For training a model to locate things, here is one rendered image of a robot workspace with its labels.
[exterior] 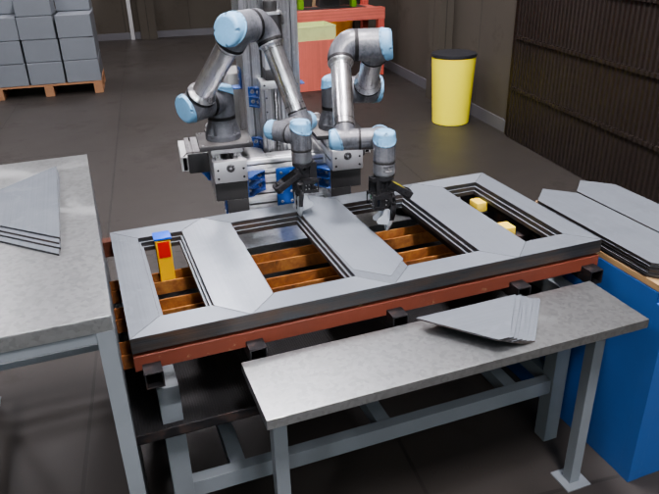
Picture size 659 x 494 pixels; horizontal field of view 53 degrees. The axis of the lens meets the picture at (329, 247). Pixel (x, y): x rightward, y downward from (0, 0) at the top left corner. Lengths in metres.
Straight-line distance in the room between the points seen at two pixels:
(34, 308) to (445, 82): 5.50
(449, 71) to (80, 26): 4.60
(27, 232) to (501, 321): 1.40
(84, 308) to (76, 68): 7.52
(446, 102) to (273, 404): 5.34
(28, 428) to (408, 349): 1.75
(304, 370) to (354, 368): 0.14
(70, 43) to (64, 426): 6.57
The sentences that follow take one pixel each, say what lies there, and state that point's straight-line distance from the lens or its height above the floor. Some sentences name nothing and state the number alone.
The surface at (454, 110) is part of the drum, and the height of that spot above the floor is 0.17.
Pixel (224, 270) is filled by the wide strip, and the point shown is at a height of 0.86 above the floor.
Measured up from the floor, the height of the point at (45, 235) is 1.07.
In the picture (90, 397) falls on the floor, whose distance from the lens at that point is 3.15.
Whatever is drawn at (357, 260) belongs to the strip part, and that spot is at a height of 0.86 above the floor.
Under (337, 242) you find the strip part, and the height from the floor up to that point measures 0.86.
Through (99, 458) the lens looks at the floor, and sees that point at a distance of 2.83.
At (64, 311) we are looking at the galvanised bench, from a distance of 1.65.
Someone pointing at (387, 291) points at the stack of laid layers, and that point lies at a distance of 2.01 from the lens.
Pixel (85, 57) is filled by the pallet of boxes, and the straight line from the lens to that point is 9.02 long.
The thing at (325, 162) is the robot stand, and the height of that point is 0.91.
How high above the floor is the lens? 1.84
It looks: 26 degrees down
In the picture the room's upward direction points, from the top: 1 degrees counter-clockwise
